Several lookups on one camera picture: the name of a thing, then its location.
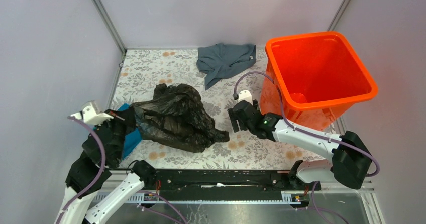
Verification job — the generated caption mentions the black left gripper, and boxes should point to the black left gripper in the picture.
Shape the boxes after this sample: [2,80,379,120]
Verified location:
[96,105,140,164]

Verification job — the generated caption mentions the black plastic trash bag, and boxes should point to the black plastic trash bag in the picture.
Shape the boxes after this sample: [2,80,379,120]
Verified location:
[130,83,230,153]

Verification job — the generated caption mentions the orange plastic trash bin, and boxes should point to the orange plastic trash bin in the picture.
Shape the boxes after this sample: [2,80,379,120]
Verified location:
[259,32,378,130]

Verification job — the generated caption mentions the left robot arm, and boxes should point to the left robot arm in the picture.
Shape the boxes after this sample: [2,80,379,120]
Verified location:
[55,106,156,223]

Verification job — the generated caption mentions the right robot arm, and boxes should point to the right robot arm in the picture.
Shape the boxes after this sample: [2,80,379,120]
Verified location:
[228,100,373,190]

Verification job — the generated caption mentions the blue folded cloth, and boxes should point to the blue folded cloth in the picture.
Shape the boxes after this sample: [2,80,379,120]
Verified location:
[94,103,143,160]

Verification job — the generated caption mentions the grey cloth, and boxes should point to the grey cloth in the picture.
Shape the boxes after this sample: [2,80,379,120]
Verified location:
[196,43,256,90]

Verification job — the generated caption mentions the floral patterned table mat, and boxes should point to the floral patterned table mat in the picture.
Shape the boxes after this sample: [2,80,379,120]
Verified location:
[111,48,320,170]

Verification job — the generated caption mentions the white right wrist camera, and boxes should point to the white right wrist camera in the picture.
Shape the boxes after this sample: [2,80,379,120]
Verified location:
[233,90,253,105]

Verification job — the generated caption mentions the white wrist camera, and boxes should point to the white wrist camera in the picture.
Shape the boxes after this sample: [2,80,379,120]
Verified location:
[70,100,114,125]
[233,90,253,105]

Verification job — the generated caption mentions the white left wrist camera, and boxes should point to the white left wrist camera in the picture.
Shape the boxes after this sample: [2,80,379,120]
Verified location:
[70,100,114,125]

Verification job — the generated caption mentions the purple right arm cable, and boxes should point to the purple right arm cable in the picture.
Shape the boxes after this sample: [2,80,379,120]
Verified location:
[233,71,381,178]

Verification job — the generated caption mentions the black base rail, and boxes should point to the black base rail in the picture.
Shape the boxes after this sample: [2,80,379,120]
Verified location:
[143,169,321,202]

